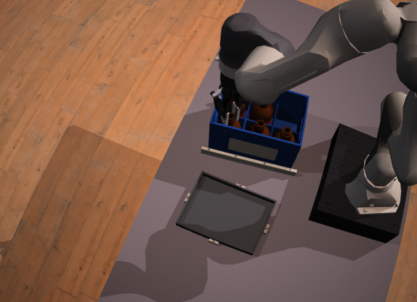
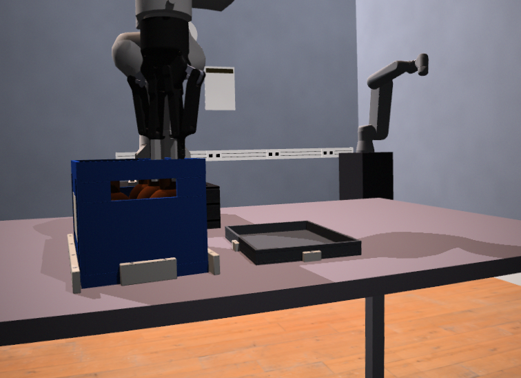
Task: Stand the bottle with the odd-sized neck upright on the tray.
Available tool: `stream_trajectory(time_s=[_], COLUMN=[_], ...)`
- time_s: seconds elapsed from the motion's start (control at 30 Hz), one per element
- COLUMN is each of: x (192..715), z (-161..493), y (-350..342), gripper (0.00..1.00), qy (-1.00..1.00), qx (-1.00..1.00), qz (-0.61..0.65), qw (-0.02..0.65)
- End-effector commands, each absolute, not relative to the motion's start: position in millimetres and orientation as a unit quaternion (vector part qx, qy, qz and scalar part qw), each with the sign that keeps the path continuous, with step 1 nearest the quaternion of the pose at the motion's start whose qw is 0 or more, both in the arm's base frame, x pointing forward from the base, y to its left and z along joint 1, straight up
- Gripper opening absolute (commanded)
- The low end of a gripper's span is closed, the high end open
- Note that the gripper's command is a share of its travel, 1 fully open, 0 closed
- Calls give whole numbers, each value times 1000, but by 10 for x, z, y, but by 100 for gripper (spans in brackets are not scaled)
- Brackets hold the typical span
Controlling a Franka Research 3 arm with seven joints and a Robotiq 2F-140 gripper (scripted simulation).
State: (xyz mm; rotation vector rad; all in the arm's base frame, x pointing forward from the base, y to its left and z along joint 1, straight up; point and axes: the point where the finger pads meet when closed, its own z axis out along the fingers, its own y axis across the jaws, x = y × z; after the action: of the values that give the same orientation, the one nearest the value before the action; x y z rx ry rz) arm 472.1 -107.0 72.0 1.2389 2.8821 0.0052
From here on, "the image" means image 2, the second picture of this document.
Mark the brown bottle with blue label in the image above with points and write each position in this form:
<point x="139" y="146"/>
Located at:
<point x="136" y="190"/>

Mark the dark blue crate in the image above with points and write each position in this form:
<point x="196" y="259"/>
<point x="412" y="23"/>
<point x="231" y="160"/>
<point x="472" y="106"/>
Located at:
<point x="107" y="233"/>

